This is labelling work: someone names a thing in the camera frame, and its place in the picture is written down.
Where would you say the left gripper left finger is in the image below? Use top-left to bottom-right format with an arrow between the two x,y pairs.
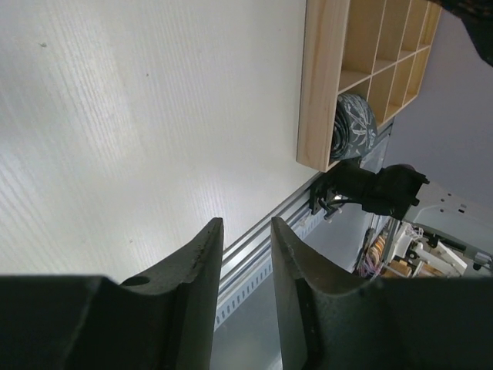
121,217 -> 224,369

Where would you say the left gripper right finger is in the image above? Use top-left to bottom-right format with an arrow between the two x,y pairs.
270,217 -> 372,369

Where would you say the dark paisley necktie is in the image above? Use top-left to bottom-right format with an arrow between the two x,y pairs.
431,0 -> 492,66

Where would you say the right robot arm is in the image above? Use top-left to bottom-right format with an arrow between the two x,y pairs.
333,163 -> 430,220

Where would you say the rolled grey tie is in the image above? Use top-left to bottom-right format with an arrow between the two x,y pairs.
330,93 -> 377,161

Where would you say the wooden compartment tray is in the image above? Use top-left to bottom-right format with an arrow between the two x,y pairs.
297,0 -> 441,172

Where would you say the white slotted cable duct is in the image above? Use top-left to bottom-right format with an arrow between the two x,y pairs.
213,214 -> 328,332

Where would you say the aluminium rail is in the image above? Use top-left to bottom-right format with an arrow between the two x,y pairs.
220,172 -> 321,283

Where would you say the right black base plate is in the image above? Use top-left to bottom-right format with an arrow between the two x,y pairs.
307,173 -> 347,224

